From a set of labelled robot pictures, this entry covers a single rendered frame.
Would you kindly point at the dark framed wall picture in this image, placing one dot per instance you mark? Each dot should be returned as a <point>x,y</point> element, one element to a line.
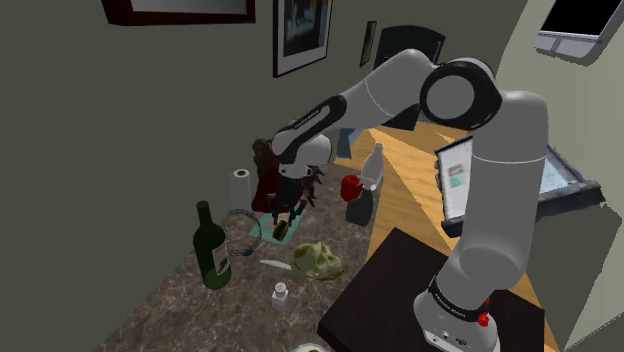
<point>180,17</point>

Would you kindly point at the window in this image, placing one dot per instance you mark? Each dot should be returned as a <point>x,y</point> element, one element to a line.
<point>575,24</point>

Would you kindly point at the pale round plate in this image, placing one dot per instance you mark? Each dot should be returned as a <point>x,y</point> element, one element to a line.
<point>312,348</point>

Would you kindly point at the white knife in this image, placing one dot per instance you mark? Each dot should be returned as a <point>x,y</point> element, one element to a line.
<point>275,264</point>

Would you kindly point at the small narrow wall picture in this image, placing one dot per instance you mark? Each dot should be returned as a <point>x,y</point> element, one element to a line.
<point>368,44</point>

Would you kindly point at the dark robot stand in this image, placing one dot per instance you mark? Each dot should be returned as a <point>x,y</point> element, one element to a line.
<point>390,287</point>

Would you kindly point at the dark green small box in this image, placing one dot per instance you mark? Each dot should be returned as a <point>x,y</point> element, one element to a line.
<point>280,230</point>

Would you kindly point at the white salt shaker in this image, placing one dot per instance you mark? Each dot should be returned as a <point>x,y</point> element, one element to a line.
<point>280,297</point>

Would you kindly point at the dark green wine bottle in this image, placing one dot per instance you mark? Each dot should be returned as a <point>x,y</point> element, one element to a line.
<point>209,244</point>

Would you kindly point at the yellow-green lettuce head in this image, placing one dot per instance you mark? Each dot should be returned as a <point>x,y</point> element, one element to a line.
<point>317,261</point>

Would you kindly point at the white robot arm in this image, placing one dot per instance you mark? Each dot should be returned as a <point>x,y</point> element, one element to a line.
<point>502,161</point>

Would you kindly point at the white paper towel roll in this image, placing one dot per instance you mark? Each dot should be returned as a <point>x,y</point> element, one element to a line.
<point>240,190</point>

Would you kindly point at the teal mat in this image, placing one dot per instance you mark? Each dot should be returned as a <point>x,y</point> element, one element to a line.
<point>292,231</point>

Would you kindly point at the red cloaked dark-haired figure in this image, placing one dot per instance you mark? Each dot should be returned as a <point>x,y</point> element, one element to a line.
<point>265,180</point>

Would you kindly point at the white bottle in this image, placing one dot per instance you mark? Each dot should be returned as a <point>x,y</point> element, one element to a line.
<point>373,163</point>

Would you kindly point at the white matted wall picture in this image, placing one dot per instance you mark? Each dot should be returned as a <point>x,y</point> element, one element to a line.
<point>302,29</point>

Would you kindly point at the red apple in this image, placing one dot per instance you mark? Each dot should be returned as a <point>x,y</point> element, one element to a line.
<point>350,187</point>

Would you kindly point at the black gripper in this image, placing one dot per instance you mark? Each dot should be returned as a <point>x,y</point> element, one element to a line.
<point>288,192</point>

